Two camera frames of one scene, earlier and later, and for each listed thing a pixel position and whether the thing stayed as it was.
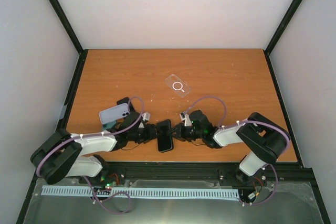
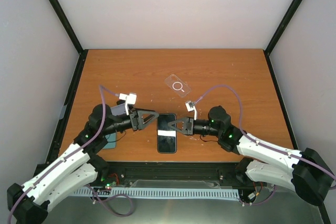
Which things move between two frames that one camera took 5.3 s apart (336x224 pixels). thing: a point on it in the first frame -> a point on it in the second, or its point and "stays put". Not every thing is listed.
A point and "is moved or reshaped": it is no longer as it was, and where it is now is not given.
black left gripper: [151, 134] -> [138, 116]
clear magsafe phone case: [178, 85] stays put
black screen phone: [164, 137] is moved or reshaped
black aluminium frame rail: [121, 172] stays put
